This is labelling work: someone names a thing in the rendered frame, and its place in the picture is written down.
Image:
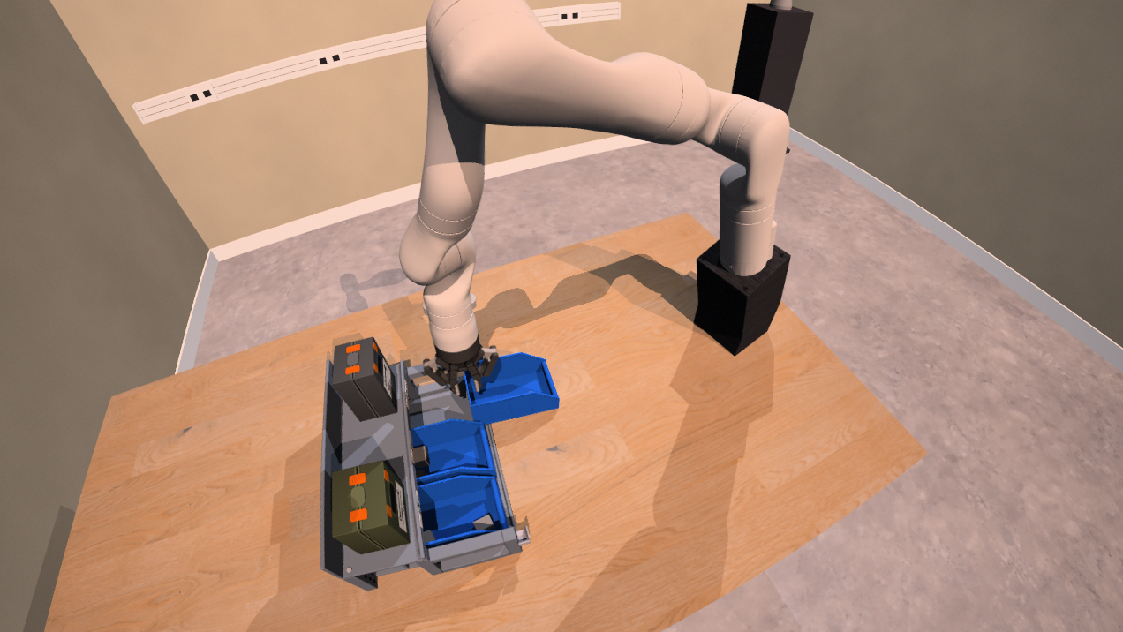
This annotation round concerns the blue bin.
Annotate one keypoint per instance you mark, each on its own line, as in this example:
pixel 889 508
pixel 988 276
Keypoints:
pixel 511 378
pixel 454 443
pixel 450 506

